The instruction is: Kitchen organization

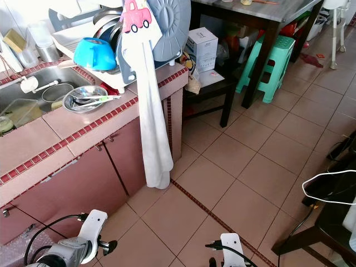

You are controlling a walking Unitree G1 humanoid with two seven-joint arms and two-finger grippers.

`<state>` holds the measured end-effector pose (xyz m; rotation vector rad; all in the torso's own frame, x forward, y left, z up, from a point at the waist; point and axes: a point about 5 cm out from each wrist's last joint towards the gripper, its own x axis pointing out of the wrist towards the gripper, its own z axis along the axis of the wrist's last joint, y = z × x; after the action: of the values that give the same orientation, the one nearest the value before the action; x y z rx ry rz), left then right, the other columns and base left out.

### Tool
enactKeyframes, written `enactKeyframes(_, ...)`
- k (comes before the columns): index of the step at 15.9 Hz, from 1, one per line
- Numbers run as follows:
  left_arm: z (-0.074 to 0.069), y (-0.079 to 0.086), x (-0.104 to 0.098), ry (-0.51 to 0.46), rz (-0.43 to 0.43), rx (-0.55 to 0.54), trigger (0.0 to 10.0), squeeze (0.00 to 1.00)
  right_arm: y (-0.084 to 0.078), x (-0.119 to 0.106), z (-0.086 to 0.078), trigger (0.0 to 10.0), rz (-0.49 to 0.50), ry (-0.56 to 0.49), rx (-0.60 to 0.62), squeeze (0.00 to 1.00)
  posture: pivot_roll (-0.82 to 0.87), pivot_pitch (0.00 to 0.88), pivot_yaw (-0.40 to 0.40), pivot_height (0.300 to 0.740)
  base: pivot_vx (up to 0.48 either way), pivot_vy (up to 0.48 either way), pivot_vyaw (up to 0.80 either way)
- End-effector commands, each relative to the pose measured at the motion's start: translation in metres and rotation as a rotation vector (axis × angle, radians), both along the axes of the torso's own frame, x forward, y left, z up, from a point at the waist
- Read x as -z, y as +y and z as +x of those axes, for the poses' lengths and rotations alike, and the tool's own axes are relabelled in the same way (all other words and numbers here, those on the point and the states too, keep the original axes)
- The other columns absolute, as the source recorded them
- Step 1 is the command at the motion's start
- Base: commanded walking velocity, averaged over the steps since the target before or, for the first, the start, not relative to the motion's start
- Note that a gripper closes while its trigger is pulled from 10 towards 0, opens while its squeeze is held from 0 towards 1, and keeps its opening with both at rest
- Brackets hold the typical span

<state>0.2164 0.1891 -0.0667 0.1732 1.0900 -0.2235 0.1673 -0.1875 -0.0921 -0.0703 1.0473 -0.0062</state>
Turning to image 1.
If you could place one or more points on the small glass jar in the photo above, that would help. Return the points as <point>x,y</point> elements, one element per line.
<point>5,123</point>

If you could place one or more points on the clear plastic tumbler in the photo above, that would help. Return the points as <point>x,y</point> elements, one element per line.
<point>40,34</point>

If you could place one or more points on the clear plastic food container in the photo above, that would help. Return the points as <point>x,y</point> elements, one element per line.
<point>25,111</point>

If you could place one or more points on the low black wooden stand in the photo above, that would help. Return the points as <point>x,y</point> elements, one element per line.
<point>222,86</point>

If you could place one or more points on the stainless steel cup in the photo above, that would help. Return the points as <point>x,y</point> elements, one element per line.
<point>48,54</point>

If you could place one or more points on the yellow dish sponge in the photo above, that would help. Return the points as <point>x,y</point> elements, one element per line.
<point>14,40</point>

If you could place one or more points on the red paper scrap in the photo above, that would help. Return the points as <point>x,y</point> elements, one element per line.
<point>311,60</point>

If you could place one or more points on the stainless steel plate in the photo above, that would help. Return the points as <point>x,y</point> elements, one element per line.
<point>108,28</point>

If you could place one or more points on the black wooden chair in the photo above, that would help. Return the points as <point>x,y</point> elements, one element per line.
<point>334,219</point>

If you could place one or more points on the stainless steel sink basin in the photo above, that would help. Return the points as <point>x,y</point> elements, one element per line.
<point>11,94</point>

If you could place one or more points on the black bag white trim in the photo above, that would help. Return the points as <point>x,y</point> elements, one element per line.
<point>331,188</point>

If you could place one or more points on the white cardboard box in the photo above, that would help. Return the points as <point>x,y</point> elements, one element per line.
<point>203,50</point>

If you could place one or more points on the white paper sheet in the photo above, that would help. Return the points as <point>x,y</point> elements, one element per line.
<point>210,79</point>

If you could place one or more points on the blue plastic pot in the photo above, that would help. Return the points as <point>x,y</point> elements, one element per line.
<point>92,54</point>

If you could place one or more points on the dark wooden table grey top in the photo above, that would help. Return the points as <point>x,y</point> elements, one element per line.
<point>267,11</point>

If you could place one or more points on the green plastic stool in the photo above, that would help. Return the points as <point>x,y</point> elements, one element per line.
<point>275,55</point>

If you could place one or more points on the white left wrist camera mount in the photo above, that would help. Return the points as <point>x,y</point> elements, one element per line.
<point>92,225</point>

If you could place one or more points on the white plastic dish rack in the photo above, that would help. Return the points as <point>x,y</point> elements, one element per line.
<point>69,39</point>

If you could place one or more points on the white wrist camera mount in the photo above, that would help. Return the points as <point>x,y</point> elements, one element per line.
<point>92,225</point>
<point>233,250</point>

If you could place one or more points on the pink cabinet door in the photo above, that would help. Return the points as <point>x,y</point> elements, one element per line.
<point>72,189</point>
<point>125,156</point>

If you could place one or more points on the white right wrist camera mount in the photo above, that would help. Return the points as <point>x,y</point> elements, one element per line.
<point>233,250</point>

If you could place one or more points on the grey round plastic cover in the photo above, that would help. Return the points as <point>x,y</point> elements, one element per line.
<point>172,28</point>

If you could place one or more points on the white towel pink car print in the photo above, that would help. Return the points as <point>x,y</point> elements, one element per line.
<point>153,111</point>

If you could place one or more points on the stainless steel bowl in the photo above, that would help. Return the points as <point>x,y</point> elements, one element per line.
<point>72,104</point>

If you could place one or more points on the stainless steel pot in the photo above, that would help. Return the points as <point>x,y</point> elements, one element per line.
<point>58,90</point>

